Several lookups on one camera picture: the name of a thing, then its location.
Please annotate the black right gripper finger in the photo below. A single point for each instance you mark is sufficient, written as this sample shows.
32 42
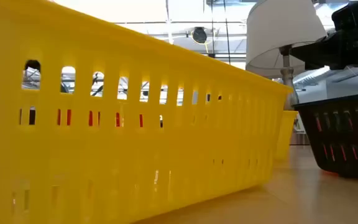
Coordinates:
322 64
319 48

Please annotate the black slotted plastic basket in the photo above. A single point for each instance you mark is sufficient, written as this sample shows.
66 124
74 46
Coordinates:
337 137
32 115

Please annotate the yellow slotted plastic basket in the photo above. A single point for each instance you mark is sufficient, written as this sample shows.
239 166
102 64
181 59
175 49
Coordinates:
286 133
166 155

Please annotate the red slotted plastic basket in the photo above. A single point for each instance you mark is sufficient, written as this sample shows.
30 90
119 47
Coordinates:
69 117
343 152

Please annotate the table lamp white shade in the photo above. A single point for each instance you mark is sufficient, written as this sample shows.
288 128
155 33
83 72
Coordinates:
275 31

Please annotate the silver ventilation duct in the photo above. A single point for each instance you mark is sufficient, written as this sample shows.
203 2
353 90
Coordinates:
314 76

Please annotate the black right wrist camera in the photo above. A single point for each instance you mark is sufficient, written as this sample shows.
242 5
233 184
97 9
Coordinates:
353 15

